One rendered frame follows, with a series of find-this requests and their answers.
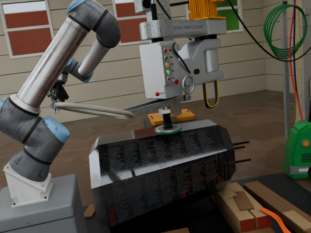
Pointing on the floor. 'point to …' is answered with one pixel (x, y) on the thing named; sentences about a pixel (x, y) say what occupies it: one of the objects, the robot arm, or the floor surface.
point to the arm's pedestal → (46, 211)
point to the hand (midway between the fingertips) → (56, 112)
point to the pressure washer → (299, 150)
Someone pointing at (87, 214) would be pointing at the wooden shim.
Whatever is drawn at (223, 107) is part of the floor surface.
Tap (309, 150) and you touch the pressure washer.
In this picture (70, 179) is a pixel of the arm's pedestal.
